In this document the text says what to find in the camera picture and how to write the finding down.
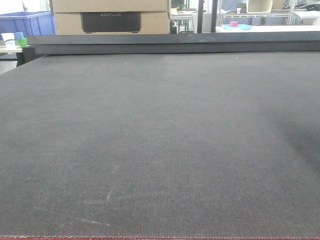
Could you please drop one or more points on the blue plastic crate background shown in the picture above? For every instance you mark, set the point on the blue plastic crate background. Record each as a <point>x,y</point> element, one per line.
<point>29,23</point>

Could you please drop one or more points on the white paper cup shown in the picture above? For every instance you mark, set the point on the white paper cup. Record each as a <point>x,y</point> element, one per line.
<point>9,40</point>

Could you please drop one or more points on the light blue cube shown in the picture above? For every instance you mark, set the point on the light blue cube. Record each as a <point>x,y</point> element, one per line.
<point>19,35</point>

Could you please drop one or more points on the upper cardboard box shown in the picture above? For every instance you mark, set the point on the upper cardboard box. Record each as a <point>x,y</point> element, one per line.
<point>74,6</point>

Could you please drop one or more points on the green cube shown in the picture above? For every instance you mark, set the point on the green cube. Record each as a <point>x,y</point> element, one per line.
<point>23,42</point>

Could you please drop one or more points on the light blue tray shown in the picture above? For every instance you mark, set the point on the light blue tray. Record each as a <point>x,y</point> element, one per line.
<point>241,27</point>

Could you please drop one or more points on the cardboard box with black label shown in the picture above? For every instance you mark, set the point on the cardboard box with black label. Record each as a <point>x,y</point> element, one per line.
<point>151,23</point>

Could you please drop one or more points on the pink cube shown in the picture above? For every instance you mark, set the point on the pink cube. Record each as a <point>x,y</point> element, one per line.
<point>233,24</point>

